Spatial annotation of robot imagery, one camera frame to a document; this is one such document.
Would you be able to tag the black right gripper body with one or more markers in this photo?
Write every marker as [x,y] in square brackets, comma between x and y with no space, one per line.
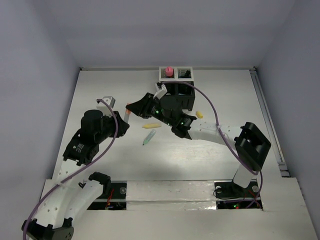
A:
[155,109]

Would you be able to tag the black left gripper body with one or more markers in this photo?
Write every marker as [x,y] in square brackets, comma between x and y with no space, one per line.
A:
[109,127]

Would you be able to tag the clear orange-tip marker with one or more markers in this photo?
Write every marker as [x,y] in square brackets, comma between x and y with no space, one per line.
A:
[126,117]

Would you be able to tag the clear yellow highlighter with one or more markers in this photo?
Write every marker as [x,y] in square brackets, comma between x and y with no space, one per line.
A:
[151,125]

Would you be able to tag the clear green highlighter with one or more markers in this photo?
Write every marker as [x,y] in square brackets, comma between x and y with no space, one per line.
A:
[149,137]

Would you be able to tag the pink bottle of pens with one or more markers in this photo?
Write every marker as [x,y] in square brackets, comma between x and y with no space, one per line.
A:
[168,72]

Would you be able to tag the yellow marker cap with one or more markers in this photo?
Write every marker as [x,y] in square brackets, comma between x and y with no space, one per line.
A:
[199,115]

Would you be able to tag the orange marker cap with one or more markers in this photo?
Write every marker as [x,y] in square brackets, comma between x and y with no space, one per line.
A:
[127,112]

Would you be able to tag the clear blue-tip marker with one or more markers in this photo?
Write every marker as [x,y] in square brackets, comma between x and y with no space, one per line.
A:
[181,73]

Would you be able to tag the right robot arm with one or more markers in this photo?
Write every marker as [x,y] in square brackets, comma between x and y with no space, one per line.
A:
[247,142]

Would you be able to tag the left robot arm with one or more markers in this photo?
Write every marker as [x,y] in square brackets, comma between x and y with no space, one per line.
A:
[75,189]

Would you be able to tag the black slotted organizer box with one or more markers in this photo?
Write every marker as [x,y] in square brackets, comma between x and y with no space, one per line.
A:
[184,94]

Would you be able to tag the white slotted organizer box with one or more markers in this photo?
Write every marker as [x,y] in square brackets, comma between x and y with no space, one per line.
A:
[176,75]

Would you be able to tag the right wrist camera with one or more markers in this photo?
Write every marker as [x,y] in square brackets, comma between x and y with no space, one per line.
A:
[161,90]

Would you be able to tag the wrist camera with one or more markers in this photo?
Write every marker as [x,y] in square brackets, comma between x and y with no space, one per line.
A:
[161,90]
[106,105]

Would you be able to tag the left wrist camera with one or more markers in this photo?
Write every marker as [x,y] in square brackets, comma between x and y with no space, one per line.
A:
[106,105]

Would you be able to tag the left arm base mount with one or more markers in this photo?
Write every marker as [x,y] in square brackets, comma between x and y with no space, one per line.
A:
[113,195]

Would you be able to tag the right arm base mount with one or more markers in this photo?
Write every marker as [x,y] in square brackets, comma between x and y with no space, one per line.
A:
[230,196]

